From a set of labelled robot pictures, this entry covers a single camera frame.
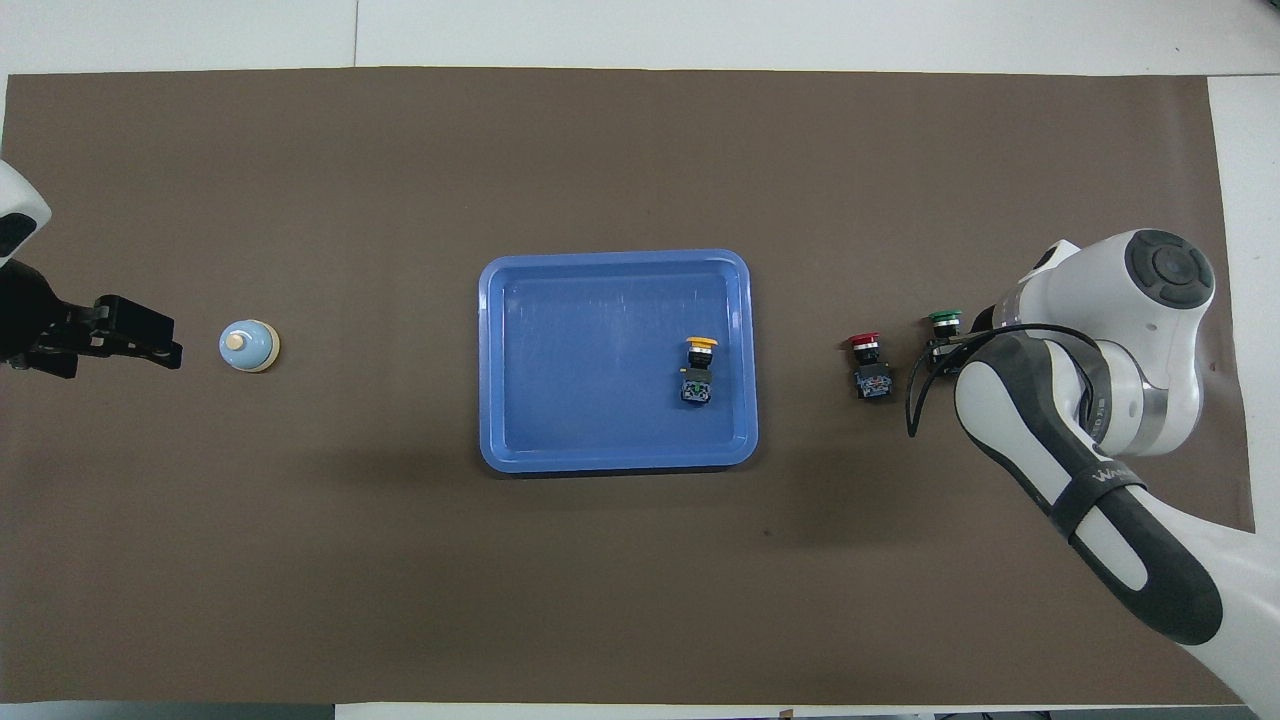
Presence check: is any yellow push button switch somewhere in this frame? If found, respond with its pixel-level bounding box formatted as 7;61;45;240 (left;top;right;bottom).
680;337;720;407

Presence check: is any light blue desk bell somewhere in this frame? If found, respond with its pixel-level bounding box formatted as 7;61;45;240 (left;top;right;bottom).
219;318;282;374

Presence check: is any blue plastic tray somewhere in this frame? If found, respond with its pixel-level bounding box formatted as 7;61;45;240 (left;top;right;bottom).
478;249;759;475

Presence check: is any brown table mat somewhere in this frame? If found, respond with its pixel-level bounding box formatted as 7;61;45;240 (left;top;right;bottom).
0;66;1256;706

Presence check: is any green push button switch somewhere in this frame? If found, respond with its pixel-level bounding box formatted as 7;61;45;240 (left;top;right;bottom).
925;310;966;376

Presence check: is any red push button switch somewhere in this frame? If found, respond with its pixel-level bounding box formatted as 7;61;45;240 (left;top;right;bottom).
848;333;896;403

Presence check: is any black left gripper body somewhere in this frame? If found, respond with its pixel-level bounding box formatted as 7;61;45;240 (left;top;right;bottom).
0;262;176;366

